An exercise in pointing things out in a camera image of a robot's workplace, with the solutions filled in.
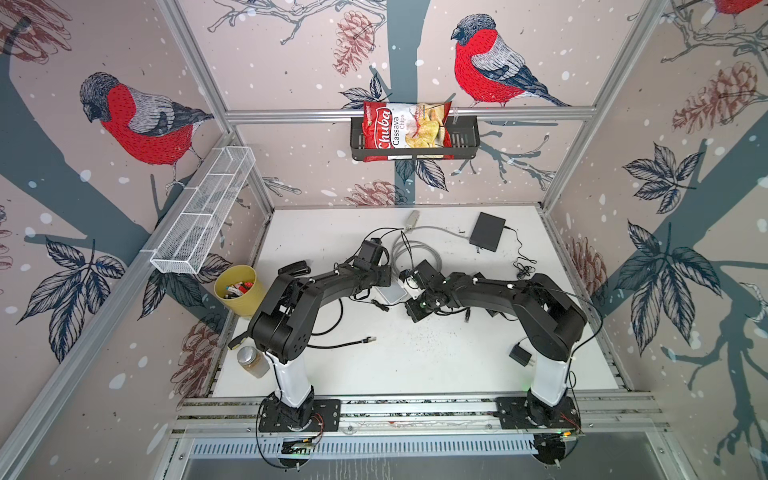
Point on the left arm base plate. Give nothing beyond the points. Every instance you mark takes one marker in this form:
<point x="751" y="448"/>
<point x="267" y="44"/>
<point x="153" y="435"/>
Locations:
<point x="313" y="416"/>

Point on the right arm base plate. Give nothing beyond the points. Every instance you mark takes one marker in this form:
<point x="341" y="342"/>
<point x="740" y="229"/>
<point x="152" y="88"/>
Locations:
<point x="528" y="412"/>

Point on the right black power adapter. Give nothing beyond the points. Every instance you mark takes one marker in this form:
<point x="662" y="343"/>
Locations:
<point x="519" y="354"/>

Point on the black handled screwdriver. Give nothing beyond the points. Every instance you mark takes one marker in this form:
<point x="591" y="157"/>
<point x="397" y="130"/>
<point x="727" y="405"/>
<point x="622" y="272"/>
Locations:
<point x="236" y="341"/>

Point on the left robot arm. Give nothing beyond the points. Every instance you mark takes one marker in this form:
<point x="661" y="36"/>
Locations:
<point x="283" y="324"/>

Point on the white small network switch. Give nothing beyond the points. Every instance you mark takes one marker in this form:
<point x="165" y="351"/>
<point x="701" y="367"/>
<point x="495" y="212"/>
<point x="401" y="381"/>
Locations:
<point x="393" y="294"/>

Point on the red chips bag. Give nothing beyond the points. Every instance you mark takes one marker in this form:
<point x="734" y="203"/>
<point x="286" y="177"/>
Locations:
<point x="405" y="126"/>

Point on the grey USB adapter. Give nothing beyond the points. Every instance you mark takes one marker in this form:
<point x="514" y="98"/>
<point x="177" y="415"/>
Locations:
<point x="412" y="220"/>

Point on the black wire wall basket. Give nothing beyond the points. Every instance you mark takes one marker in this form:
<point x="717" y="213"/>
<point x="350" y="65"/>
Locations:
<point x="462" y="131"/>

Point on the yellow cup with markers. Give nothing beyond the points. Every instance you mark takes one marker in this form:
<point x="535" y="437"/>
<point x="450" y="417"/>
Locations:
<point x="240" y="289"/>

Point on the glass jar with lid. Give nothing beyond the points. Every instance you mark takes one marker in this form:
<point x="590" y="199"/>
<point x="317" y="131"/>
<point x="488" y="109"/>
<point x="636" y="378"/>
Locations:
<point x="253" y="361"/>

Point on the black stapler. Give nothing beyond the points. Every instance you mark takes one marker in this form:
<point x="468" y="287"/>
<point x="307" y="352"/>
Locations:
<point x="295" y="269"/>

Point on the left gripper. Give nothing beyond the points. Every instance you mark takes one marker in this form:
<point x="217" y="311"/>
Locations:
<point x="386" y="275"/>

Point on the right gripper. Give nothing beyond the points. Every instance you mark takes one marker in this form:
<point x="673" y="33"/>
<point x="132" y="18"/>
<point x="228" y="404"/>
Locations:
<point x="413" y="313"/>

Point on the white mesh wall shelf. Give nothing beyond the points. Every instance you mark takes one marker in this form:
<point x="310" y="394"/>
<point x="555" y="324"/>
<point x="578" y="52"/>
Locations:
<point x="194" y="232"/>

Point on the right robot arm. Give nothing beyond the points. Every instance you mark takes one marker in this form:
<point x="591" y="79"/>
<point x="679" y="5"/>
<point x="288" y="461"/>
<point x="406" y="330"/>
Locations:
<point x="551" y="320"/>

